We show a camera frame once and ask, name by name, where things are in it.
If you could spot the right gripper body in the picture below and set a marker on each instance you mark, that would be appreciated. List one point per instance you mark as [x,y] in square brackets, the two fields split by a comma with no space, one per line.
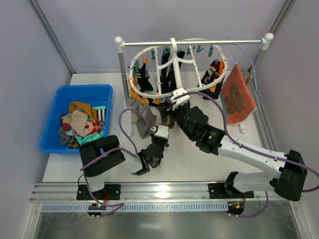
[174,111]

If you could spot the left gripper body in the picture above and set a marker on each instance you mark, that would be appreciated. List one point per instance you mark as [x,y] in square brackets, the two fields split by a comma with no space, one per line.
[159,140]

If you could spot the grey striped sock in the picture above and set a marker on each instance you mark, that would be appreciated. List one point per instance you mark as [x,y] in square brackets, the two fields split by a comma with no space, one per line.
[142,116]

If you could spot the white oval clip hanger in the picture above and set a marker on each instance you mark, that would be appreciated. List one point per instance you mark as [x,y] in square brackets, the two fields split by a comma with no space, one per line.
[175,60]

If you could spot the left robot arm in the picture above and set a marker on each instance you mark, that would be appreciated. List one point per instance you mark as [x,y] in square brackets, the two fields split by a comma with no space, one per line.
[103,154]

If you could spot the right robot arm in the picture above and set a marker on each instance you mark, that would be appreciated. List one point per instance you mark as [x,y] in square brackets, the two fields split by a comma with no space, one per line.
[281,173]

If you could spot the pile of socks in bin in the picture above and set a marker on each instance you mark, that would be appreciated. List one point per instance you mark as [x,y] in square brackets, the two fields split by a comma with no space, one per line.
[84,123]

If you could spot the navy christmas sock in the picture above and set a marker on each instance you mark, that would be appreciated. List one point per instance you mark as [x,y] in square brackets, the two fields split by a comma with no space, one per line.
[212,74]

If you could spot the orange bear towel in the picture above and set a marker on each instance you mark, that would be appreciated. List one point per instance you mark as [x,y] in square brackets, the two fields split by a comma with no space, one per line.
[236,99]

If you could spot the black blue sport sock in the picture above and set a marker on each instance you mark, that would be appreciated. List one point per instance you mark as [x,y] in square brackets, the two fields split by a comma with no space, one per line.
[167,77]

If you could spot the blue plastic bin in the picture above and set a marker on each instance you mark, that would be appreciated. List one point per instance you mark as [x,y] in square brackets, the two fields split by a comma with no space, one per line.
[95,95]

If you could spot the white drying rack stand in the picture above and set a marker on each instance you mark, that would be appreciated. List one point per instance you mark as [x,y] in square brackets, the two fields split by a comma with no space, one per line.
[187,71]

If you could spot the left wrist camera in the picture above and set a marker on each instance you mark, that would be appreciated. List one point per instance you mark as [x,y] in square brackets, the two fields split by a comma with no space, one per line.
[161,131]

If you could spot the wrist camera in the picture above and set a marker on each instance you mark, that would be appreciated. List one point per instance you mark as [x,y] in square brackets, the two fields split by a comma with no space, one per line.
[161,131]
[179,97]

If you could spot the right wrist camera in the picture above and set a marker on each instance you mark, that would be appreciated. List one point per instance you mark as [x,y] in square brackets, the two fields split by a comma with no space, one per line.
[179,97]

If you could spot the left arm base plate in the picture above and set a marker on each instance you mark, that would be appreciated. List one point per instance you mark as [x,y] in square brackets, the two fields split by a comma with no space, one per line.
[110,192]

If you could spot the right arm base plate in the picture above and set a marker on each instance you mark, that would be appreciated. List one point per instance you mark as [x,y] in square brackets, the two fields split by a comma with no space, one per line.
[218,191]

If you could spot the blue wire hanger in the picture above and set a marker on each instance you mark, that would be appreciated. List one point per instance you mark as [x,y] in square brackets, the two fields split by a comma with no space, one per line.
[252,62]

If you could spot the aluminium rail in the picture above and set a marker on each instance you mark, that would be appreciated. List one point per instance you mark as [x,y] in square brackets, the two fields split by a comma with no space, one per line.
[132,191]

